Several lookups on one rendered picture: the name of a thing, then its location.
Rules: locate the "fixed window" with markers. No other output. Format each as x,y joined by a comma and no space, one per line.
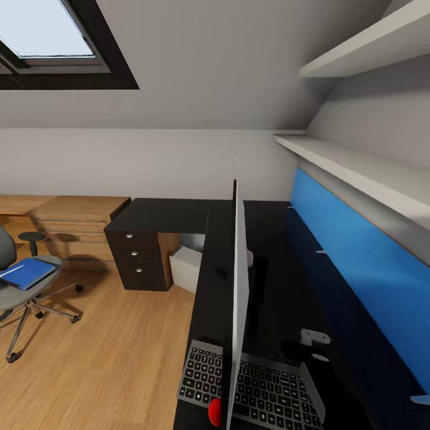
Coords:
59,45

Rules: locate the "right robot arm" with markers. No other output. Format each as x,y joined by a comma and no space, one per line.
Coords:
335,407

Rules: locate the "swivel chair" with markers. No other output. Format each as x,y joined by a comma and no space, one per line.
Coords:
14,301

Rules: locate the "folder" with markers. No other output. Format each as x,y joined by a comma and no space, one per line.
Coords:
25,273

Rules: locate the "keyboard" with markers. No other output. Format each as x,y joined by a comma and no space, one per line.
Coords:
268,393

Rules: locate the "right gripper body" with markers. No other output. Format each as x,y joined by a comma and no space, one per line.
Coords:
294,349

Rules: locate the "monitor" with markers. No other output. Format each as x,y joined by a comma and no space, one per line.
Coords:
237,293

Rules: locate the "room divider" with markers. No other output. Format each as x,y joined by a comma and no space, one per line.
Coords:
390,282

